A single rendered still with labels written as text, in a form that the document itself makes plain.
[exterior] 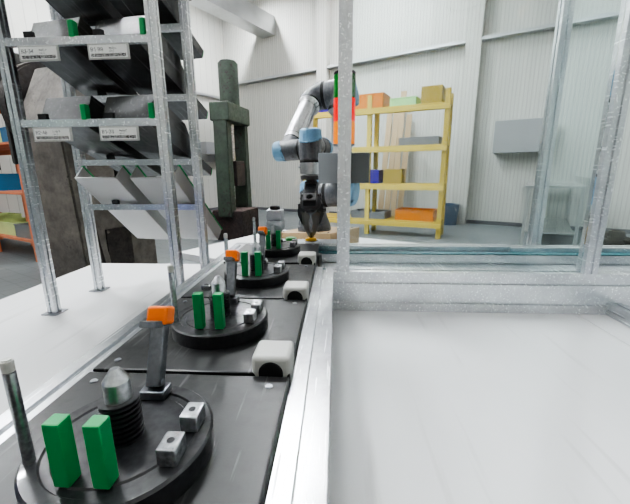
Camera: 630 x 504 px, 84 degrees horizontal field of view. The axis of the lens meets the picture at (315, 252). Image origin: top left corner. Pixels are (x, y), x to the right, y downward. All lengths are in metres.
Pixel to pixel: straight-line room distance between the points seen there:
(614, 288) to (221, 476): 0.95
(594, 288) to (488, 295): 0.24
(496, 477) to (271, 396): 0.27
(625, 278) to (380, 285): 0.56
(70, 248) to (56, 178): 0.66
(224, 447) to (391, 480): 0.21
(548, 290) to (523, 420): 0.45
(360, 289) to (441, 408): 0.38
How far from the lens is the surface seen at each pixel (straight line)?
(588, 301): 1.05
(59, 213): 4.10
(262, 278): 0.71
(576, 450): 0.59
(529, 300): 0.98
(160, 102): 0.86
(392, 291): 0.87
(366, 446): 0.51
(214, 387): 0.42
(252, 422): 0.37
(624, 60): 1.02
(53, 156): 4.01
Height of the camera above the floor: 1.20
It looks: 13 degrees down
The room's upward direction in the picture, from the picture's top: straight up
